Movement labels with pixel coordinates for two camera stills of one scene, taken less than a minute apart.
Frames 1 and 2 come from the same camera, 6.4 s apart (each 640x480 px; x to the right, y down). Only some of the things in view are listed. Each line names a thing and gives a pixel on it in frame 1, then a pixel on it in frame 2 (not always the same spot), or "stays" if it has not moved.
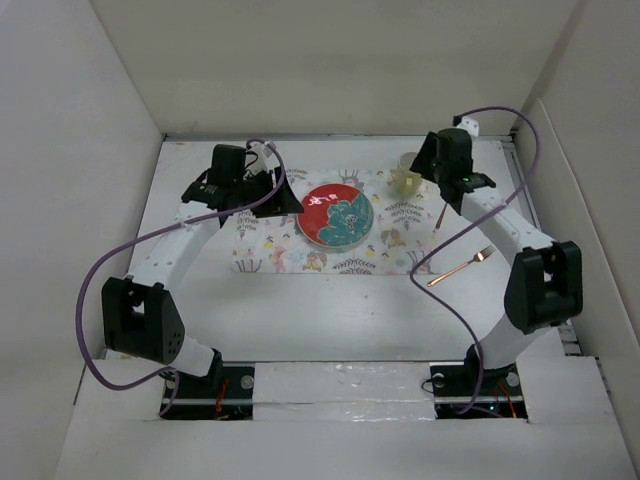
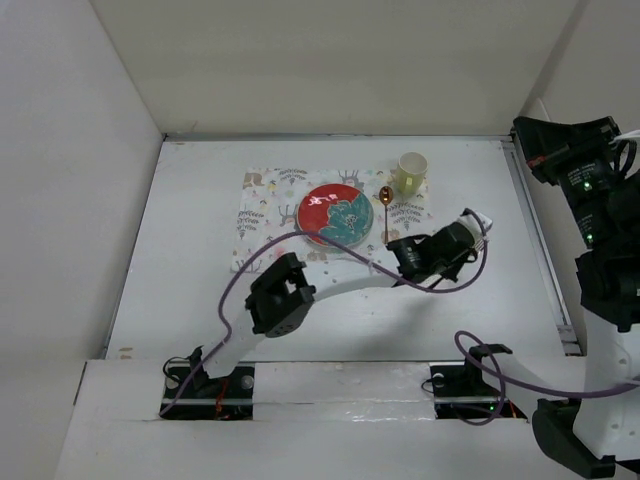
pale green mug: [405, 182] stays
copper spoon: [440, 216] to [386, 196]
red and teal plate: [336, 217] stays
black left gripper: [282, 203] to [450, 272]
